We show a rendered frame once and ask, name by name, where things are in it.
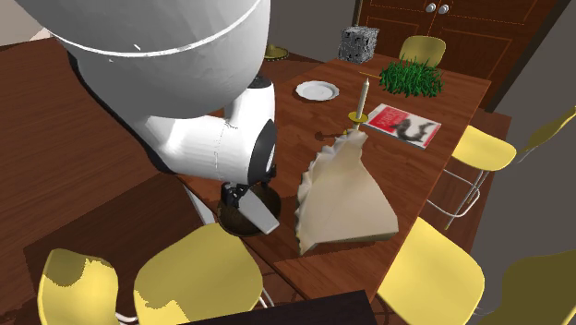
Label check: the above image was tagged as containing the dark brown bowl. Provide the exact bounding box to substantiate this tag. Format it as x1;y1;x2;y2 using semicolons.
216;183;283;239

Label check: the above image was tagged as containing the yellow chair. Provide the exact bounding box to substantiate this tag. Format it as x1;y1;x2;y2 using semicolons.
376;216;576;325
425;104;576;232
398;34;448;69
36;223;272;325

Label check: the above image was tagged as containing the beige ruffled cone shape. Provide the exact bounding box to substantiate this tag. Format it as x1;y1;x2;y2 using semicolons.
294;129;401;258

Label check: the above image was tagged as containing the white plate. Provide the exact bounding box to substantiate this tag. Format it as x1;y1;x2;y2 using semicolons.
294;79;341;102

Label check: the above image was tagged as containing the gold dish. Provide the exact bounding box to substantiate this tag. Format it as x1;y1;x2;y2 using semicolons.
262;43;291;62

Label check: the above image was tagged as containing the white candle in gold holder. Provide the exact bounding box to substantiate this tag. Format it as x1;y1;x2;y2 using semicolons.
347;77;370;135

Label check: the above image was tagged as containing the wooden dining table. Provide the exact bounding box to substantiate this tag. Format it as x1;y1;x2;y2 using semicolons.
176;52;493;303

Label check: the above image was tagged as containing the red book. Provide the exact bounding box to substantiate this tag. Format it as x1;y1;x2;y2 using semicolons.
363;102;443;151

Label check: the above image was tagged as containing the grey speckled cube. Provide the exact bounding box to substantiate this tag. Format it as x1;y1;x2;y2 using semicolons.
336;25;380;65

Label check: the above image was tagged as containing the green grass plant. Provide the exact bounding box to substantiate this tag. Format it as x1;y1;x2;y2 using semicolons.
378;54;446;99

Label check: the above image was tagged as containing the brown wooden cupboard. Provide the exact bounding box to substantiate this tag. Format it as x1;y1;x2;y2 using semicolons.
352;0;570;112

